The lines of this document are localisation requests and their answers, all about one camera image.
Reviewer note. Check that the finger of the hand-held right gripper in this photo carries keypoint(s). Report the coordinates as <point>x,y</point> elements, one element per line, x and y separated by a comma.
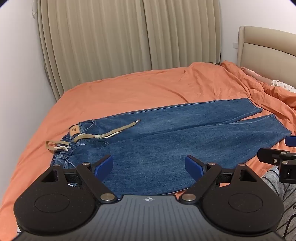
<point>269,156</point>
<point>291,141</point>

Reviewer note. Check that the white wall socket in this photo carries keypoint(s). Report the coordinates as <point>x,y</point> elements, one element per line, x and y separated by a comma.
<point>235,45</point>

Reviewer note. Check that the beige pleated curtain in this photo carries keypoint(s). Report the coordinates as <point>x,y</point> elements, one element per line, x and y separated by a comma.
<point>92,41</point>
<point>182,32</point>

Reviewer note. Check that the grey patterned cloth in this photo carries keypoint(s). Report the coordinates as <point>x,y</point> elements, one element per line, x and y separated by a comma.
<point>277,192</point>

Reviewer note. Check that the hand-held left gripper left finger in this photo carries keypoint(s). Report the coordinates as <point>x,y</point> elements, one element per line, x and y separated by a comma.
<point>104,167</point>

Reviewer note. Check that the orange bed sheet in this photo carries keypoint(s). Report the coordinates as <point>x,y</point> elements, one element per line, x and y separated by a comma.
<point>115,92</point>

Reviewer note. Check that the orange duvet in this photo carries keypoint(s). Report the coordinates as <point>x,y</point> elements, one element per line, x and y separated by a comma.
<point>231,78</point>

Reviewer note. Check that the white printed cloth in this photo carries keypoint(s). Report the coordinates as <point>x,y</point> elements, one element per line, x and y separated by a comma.
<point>283,86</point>

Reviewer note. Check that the tan fabric belt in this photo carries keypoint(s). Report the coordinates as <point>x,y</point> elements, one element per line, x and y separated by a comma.
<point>120,131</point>

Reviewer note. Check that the beige padded headboard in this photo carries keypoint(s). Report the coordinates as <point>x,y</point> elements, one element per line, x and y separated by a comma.
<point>266,46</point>

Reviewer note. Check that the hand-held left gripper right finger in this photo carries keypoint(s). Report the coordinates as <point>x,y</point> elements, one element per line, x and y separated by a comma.
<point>193,166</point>

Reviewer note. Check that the blue denim pants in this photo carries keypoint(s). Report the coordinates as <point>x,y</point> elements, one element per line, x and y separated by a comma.
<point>166,139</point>

